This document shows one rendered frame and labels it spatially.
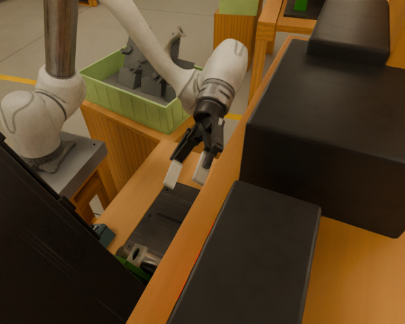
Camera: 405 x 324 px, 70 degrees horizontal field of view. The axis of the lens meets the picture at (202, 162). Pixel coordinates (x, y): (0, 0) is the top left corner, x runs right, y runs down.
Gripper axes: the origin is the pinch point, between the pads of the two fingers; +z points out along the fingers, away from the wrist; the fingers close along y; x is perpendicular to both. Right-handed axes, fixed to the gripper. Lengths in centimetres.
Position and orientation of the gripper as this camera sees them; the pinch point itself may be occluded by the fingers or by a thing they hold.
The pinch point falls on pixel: (183, 180)
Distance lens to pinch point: 66.9
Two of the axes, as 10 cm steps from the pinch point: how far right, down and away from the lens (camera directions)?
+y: 5.5, -1.2, -8.2
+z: -3.3, 8.8, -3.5
